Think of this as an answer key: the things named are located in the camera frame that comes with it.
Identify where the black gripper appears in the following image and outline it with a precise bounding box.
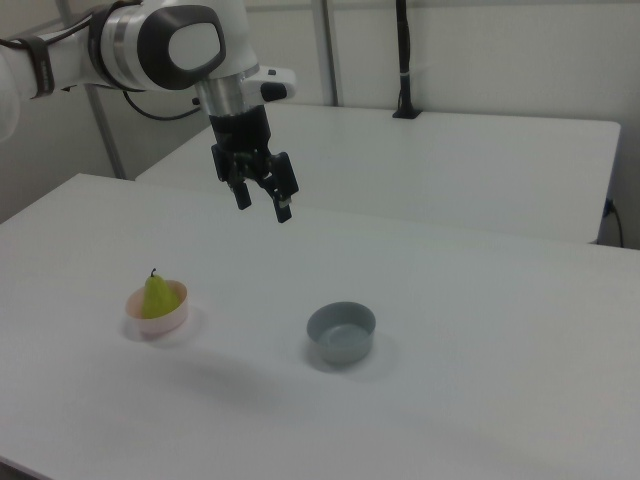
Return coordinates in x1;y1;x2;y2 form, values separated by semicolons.
208;105;301;224

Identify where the green pear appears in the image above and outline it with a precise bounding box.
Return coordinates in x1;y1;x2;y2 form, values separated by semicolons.
141;267;182;320

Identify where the pink bowl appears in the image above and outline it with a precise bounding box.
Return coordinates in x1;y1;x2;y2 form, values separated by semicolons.
124;279;192;338

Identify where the grey bowl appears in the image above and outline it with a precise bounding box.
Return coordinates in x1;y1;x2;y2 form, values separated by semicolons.
305;300;378;366

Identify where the black pole with clamp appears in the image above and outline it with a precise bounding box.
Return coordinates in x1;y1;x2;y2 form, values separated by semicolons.
391;0;422;120

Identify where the metal partition post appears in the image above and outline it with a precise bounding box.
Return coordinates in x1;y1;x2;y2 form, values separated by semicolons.
310;0;347;107
85;83;127;181

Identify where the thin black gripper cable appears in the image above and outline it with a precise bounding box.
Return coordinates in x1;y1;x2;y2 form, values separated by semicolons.
122;89;207;122

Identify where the black wall power cable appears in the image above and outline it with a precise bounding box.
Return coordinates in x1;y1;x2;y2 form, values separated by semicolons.
604;197;627;248

